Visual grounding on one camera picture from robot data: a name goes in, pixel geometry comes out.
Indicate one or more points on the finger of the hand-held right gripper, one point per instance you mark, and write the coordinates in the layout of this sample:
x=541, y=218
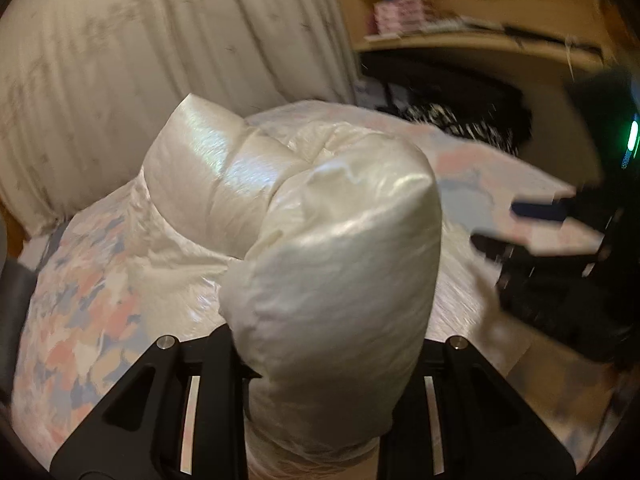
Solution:
x=520, y=250
x=545, y=210

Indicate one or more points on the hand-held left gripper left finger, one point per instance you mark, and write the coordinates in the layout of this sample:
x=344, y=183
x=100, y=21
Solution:
x=220, y=360

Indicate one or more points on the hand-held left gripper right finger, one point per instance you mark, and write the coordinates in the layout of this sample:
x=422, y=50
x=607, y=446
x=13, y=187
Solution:
x=435, y=360

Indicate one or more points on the black and white patterned cloth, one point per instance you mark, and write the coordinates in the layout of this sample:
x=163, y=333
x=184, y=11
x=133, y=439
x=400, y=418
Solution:
x=465, y=125

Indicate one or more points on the wooden desk shelf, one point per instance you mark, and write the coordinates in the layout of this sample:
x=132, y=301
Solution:
x=525, y=60

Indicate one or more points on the floral bedspread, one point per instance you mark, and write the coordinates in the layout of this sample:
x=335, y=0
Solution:
x=85, y=285

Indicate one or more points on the dark bag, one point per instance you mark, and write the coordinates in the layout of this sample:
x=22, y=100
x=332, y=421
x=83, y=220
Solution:
x=450, y=85

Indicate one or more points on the papers on desk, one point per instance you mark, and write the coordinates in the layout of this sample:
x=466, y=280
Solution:
x=450, y=25

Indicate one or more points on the blue-grey pillow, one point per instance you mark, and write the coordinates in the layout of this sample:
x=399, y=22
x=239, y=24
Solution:
x=17, y=290

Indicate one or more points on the wooden headboard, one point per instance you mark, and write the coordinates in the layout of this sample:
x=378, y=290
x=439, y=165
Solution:
x=19, y=230

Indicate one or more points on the pink patterned box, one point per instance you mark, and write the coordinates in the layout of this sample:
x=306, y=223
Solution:
x=402, y=15

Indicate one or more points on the cream patterned curtain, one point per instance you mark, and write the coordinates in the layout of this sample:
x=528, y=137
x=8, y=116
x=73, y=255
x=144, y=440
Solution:
x=150, y=35

